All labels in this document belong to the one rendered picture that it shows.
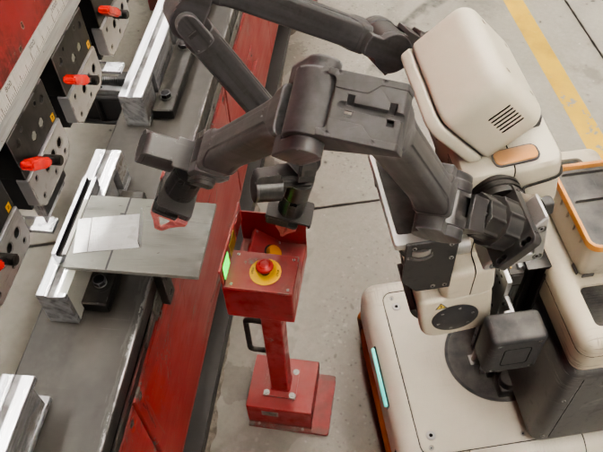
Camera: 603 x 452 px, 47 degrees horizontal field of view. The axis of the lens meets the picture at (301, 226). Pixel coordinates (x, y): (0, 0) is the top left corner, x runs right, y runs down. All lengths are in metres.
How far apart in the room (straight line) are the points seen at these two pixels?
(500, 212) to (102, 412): 0.78
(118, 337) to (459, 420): 0.97
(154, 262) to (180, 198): 0.18
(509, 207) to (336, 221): 1.59
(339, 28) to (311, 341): 1.31
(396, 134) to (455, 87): 0.39
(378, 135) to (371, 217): 1.94
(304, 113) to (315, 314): 1.72
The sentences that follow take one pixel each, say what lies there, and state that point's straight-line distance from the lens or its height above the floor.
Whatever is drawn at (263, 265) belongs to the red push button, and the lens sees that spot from 1.54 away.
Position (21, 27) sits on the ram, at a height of 1.43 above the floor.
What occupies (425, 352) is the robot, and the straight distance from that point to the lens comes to 2.04.
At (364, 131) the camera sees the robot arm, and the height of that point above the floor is 1.56.
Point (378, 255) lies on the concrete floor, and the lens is 2.55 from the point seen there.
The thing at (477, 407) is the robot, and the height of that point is 0.28.
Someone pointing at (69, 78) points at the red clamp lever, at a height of 1.31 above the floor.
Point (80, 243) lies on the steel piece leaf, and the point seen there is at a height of 1.00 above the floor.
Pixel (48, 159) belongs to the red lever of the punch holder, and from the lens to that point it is 1.17.
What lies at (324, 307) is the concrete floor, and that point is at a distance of 2.42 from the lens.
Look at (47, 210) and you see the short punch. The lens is 1.34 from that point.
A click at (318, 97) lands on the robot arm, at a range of 0.74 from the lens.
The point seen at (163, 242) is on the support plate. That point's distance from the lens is 1.37.
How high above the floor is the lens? 2.06
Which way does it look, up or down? 52 degrees down
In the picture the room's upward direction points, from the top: 3 degrees counter-clockwise
